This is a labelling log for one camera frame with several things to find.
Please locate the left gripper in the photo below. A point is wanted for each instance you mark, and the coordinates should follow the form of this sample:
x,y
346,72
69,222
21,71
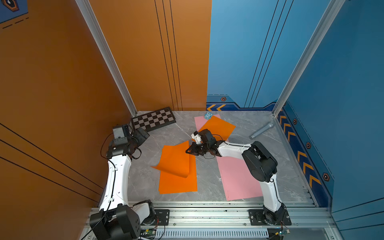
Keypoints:
x,y
140,138

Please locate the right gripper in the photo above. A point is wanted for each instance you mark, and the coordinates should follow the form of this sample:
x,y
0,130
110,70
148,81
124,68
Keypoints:
x,y
193,150

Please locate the orange paper front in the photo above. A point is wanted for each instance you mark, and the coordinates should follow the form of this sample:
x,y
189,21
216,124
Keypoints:
x,y
170,184

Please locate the pink paper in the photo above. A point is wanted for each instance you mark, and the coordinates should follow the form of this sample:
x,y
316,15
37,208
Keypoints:
x,y
200,122
238,183

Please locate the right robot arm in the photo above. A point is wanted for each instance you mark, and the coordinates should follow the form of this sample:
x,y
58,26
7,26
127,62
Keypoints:
x,y
262,166

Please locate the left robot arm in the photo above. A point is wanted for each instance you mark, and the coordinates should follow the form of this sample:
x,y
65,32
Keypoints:
x,y
116,220

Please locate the black white chessboard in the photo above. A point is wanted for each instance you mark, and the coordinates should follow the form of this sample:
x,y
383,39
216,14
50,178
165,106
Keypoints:
x,y
154,120

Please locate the small blue toy box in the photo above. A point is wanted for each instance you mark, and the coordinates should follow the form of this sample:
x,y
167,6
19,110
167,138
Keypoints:
x,y
208,116

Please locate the grey metal cylinder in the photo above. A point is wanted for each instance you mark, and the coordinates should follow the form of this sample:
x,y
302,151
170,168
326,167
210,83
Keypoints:
x,y
261,130

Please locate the green circuit board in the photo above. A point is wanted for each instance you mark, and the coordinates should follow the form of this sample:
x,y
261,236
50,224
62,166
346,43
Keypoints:
x,y
148,234

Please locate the right small circuit board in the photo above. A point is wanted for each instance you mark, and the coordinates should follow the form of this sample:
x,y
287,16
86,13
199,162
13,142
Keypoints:
x,y
278,235

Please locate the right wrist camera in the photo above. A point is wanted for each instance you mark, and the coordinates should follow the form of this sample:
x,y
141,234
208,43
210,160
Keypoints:
x,y
197,138

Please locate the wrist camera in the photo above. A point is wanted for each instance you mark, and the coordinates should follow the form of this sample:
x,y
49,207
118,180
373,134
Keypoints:
x,y
197,138
121,131

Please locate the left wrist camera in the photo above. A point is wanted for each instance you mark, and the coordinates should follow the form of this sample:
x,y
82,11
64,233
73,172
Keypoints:
x,y
121,131

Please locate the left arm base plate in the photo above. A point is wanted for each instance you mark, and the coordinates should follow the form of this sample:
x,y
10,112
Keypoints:
x,y
161,217

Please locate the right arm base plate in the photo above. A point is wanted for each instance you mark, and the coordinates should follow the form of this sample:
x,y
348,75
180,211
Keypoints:
x,y
268,218

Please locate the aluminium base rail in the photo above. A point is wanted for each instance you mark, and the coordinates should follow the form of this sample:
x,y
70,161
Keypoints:
x,y
236,215

